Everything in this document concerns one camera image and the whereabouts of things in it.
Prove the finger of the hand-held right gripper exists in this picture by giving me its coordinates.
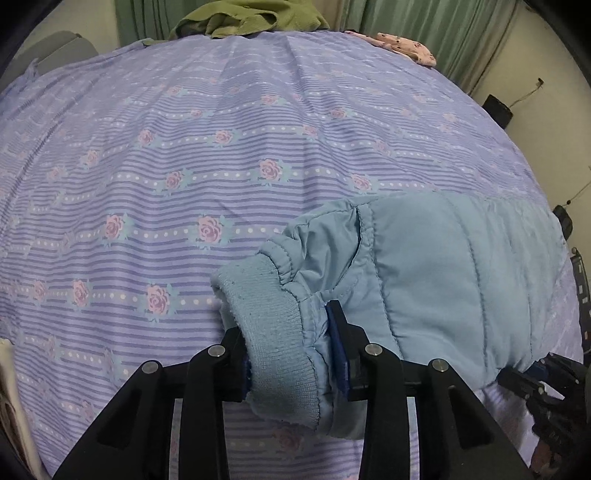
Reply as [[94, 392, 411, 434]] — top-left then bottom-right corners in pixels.
[[496, 362, 550, 403]]

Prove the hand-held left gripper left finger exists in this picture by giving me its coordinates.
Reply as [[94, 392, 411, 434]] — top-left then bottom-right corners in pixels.
[[53, 327, 253, 480]]

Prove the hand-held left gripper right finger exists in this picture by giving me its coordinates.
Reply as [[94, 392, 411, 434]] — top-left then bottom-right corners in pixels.
[[325, 300, 534, 480]]

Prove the light blue padded jacket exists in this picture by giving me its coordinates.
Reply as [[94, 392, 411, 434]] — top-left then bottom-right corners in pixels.
[[210, 191, 568, 439]]

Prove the small black device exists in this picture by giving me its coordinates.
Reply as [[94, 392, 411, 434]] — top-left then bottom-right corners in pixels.
[[553, 205, 574, 241]]

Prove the purple floral striped bed sheet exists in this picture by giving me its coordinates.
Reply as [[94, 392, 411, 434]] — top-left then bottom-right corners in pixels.
[[0, 30, 583, 480]]

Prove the cream cloth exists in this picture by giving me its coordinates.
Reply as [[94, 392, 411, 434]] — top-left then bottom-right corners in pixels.
[[0, 338, 43, 480]]

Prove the black speaker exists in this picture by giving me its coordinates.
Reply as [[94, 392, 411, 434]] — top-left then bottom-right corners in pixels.
[[482, 94, 513, 129]]

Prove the pink patterned cloth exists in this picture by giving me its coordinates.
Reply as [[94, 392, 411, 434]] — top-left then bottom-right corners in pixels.
[[344, 30, 437, 68]]

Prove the green curtain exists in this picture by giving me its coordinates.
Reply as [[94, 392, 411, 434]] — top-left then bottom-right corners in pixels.
[[113, 0, 519, 95]]

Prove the olive green cloth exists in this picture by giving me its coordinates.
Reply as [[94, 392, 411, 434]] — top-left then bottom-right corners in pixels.
[[168, 0, 331, 40]]

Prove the grey cushion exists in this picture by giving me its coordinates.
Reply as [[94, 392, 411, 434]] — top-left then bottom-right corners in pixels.
[[8, 30, 99, 78]]

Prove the thin wall cable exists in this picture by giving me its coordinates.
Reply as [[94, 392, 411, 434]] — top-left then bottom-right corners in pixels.
[[512, 78, 546, 108]]

